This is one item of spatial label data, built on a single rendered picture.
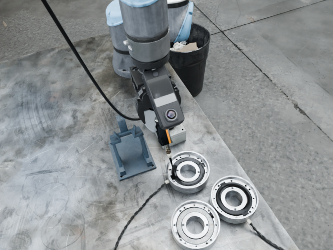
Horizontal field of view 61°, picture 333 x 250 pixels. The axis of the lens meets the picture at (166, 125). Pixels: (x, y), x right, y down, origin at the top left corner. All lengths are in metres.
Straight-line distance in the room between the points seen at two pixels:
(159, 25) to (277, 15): 2.57
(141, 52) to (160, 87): 0.08
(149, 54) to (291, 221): 1.30
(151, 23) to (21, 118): 0.64
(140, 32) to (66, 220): 0.47
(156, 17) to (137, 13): 0.03
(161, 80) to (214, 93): 1.56
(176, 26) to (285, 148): 1.18
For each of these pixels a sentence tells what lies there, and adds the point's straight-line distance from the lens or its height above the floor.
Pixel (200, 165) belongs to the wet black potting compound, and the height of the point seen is 0.83.
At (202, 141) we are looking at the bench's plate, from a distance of 0.80.
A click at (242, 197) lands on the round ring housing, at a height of 0.83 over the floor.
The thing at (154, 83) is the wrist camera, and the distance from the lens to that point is 0.53.
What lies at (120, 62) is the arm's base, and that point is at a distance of 0.99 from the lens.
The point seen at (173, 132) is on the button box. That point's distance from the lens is 0.76.
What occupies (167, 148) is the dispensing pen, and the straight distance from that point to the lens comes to 0.67.
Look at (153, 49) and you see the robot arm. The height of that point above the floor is 1.16.
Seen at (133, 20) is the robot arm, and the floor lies 1.21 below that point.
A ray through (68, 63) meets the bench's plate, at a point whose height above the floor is 0.80.
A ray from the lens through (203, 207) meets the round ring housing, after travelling 0.67.
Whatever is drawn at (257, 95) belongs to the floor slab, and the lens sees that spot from 2.10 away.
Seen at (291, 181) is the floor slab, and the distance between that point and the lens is 1.74.
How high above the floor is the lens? 1.44
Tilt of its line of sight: 50 degrees down
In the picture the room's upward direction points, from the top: 5 degrees counter-clockwise
